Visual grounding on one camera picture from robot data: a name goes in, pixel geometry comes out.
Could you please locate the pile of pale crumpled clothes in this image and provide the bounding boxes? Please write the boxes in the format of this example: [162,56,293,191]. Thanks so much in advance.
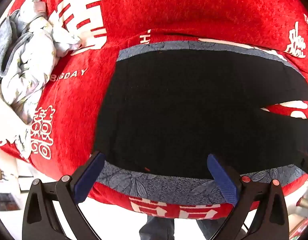
[0,0,82,155]

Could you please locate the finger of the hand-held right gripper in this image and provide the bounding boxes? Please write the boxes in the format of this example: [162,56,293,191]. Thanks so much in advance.
[298,145,308,174]

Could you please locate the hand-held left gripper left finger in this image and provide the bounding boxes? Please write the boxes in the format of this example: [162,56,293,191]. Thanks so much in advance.
[22,151,106,240]

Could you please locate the grey-blue cloth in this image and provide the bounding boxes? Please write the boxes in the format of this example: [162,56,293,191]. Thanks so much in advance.
[0,9,32,80]

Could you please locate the black pants with floral trim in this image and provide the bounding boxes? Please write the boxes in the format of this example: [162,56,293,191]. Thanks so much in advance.
[94,41,308,205]

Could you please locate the red printed blanket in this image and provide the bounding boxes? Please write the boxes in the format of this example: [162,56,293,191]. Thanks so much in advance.
[0,0,308,220]

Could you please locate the colourful packet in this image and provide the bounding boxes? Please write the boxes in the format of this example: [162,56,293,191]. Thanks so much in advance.
[289,217,308,240]

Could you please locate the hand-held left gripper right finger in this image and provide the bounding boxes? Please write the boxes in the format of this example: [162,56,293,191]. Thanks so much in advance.
[207,154,290,240]

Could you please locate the person's legs in jeans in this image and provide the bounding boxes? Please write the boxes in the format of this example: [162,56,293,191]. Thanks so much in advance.
[139,215,244,240]

